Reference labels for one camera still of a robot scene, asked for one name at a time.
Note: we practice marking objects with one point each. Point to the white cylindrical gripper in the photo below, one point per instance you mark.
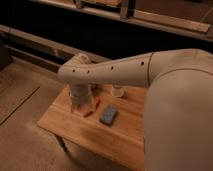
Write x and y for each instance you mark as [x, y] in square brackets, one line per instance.
[81, 98]

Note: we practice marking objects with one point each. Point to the white ceramic cup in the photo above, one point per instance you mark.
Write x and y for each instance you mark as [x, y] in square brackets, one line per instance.
[117, 91]

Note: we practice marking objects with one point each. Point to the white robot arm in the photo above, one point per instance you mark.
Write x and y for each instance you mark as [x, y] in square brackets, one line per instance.
[178, 110]

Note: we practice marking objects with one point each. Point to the orange carrot toy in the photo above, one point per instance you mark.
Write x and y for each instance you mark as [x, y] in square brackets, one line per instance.
[92, 107]

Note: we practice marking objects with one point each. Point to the blue sponge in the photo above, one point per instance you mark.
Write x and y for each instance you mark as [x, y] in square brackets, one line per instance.
[108, 115]

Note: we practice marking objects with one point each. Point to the metal table leg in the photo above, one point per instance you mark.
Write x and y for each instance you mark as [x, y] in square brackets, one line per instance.
[61, 143]

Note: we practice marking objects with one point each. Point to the wooden table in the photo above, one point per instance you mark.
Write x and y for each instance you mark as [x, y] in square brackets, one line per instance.
[122, 142]

